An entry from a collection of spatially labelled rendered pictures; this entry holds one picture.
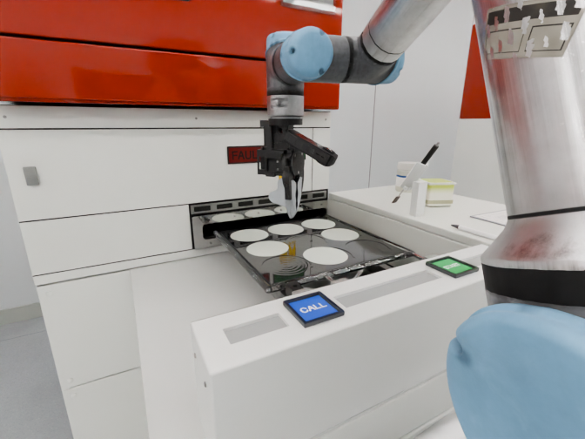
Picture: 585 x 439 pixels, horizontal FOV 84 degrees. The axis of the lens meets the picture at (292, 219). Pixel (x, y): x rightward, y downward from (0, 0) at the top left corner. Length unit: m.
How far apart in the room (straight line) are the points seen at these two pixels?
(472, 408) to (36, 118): 0.87
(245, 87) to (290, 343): 0.67
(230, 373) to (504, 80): 0.31
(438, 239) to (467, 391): 0.60
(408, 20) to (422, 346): 0.45
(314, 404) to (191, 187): 0.64
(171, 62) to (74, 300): 0.62
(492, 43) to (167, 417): 0.50
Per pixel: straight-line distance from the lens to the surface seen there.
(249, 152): 0.94
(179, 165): 0.89
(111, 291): 0.97
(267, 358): 0.35
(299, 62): 0.55
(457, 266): 0.58
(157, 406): 0.53
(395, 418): 0.56
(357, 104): 3.03
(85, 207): 0.90
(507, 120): 0.19
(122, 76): 0.83
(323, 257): 0.72
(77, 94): 0.83
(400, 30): 0.56
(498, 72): 0.20
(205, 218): 0.92
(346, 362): 0.42
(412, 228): 0.82
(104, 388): 1.13
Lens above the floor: 1.18
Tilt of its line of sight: 16 degrees down
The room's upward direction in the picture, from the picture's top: straight up
